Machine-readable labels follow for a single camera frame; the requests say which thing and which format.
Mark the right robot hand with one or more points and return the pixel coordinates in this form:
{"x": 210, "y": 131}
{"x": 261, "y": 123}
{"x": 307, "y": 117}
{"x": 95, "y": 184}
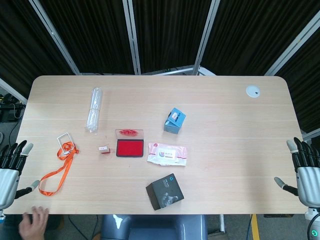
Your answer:
{"x": 308, "y": 182}

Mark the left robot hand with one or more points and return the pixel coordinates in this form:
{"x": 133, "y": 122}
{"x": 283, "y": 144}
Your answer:
{"x": 8, "y": 185}

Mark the grey robot base body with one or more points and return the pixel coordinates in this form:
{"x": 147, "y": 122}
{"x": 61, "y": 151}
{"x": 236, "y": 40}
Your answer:
{"x": 152, "y": 227}

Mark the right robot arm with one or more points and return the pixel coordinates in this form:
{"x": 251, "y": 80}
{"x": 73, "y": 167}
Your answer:
{"x": 313, "y": 225}

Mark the red ink pad case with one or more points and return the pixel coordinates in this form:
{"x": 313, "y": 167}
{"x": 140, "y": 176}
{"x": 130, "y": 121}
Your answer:
{"x": 129, "y": 148}

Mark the person's bare hand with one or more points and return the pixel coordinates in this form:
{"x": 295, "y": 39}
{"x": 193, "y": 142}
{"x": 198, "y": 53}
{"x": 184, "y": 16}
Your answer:
{"x": 33, "y": 225}

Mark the yellow floor tape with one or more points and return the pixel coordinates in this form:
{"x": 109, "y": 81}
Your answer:
{"x": 254, "y": 227}

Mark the black curtain panel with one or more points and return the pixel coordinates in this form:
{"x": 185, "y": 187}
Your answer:
{"x": 255, "y": 32}
{"x": 170, "y": 32}
{"x": 92, "y": 35}
{"x": 20, "y": 37}
{"x": 305, "y": 82}

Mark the black product box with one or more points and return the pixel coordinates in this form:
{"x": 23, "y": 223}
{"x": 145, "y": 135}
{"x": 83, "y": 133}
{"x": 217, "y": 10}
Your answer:
{"x": 165, "y": 191}

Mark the pink wet wipes pack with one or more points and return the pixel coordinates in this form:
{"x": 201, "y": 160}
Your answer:
{"x": 167, "y": 153}

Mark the blue cardboard box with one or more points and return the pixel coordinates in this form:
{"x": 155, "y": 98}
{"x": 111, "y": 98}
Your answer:
{"x": 175, "y": 121}

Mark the grey partition foot bar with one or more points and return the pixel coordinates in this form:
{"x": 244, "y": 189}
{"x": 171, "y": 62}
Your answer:
{"x": 175, "y": 70}

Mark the white badge holder frame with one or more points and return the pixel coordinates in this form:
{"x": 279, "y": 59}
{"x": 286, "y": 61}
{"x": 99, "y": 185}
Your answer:
{"x": 59, "y": 140}

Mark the grey aluminium partition post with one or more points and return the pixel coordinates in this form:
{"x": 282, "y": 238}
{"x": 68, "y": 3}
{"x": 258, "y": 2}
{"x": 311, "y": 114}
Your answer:
{"x": 132, "y": 37}
{"x": 12, "y": 90}
{"x": 206, "y": 37}
{"x": 53, "y": 35}
{"x": 292, "y": 45}

